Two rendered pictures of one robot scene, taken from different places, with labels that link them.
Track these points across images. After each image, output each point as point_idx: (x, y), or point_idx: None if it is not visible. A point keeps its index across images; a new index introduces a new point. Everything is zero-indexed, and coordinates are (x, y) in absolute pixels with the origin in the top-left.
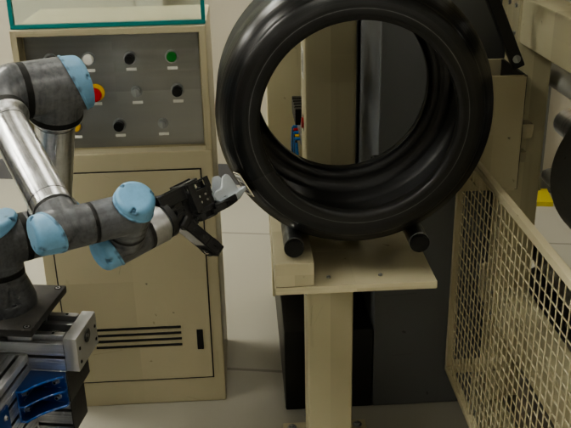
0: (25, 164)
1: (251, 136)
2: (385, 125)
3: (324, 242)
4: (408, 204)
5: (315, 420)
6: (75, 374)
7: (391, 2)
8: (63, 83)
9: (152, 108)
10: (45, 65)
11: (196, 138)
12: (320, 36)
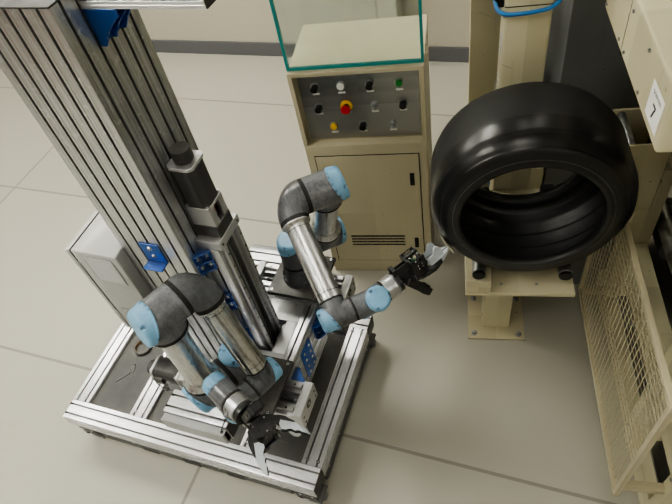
0: (312, 272)
1: (454, 225)
2: None
3: None
4: (560, 260)
5: (488, 309)
6: None
7: (563, 155)
8: (330, 195)
9: (385, 114)
10: (318, 184)
11: (416, 131)
12: None
